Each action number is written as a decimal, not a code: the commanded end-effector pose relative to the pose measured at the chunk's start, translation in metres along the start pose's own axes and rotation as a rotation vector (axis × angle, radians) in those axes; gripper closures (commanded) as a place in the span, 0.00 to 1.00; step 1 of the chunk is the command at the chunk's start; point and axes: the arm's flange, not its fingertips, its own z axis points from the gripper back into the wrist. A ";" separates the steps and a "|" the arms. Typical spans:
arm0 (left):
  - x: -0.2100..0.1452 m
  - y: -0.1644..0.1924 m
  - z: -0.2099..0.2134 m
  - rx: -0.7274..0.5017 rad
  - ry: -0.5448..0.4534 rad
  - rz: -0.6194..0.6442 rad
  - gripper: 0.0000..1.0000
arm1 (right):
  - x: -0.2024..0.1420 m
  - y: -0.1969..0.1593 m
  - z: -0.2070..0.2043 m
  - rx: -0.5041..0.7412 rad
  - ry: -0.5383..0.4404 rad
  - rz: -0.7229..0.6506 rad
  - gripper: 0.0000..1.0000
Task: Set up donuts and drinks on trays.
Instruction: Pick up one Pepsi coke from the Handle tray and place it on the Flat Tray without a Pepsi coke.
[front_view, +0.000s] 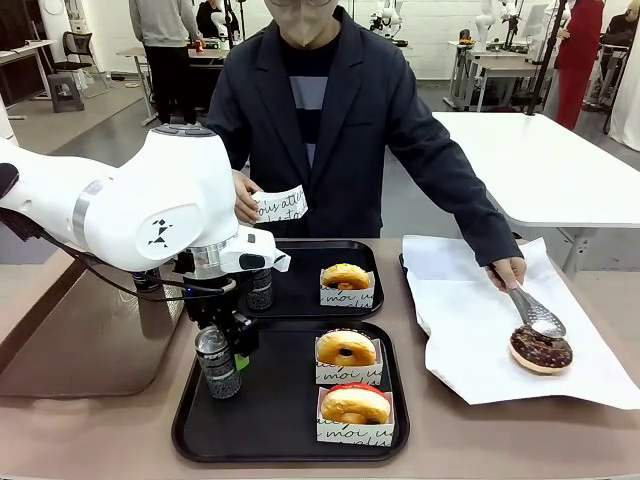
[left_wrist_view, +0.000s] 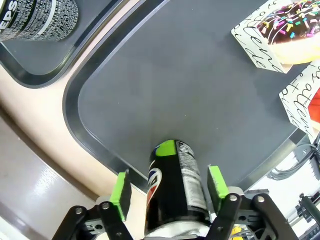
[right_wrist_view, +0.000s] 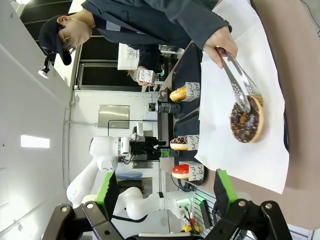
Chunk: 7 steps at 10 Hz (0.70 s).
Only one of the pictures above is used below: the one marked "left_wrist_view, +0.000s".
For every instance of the white script-print donut box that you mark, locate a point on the white script-print donut box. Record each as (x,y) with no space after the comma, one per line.
(297,100)
(252,42)

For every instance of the red glazed donut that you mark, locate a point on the red glazed donut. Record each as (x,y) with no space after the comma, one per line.
(315,110)

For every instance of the black white text-pattern can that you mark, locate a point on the black white text-pattern can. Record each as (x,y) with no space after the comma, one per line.
(40,17)

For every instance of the black green soda can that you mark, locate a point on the black green soda can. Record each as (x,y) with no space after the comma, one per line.
(175,195)

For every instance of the black metal stand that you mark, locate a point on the black metal stand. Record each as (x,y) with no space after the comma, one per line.
(308,210)

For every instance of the chocolate sprinkle donut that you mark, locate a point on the chocolate sprinkle donut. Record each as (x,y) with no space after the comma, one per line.
(292,25)

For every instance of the dark grey serving tray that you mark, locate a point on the dark grey serving tray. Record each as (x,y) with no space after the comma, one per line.
(175,87)
(47,60)

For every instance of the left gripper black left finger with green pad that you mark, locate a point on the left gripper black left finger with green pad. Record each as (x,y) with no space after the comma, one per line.
(120,195)

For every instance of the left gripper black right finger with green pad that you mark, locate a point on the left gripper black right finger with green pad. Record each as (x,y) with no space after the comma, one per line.
(217,185)

